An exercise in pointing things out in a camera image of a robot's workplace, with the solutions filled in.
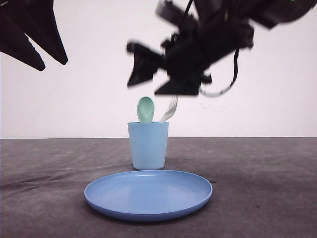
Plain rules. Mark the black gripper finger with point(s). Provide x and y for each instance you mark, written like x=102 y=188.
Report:
x=37 y=20
x=15 y=43

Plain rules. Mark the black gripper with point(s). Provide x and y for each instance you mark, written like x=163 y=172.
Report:
x=186 y=59

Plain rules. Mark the white plastic fork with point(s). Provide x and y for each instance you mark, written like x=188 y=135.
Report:
x=171 y=109

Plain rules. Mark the mint green plastic spoon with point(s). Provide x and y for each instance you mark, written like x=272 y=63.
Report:
x=145 y=110

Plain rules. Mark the light blue plastic cup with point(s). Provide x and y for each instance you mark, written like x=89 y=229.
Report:
x=148 y=144

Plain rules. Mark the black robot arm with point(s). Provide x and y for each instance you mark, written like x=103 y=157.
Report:
x=213 y=13

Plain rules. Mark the blue plastic plate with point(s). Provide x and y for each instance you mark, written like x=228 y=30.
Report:
x=148 y=195

